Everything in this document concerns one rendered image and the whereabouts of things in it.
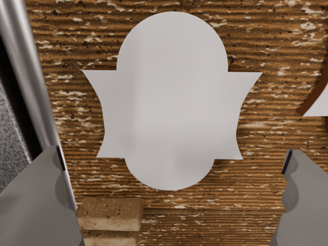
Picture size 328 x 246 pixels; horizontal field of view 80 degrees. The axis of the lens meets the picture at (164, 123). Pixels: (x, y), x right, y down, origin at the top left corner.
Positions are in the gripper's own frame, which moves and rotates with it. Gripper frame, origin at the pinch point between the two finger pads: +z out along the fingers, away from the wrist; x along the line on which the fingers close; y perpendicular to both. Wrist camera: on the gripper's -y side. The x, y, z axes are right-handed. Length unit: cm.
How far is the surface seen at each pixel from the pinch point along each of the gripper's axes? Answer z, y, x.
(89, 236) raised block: 1.0, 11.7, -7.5
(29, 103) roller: 5.4, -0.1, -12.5
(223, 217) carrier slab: 3.5, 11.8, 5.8
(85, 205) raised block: 2.3, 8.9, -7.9
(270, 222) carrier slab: 3.5, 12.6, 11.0
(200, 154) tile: 2.7, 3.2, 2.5
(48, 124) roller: 5.3, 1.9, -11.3
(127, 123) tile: 2.7, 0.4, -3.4
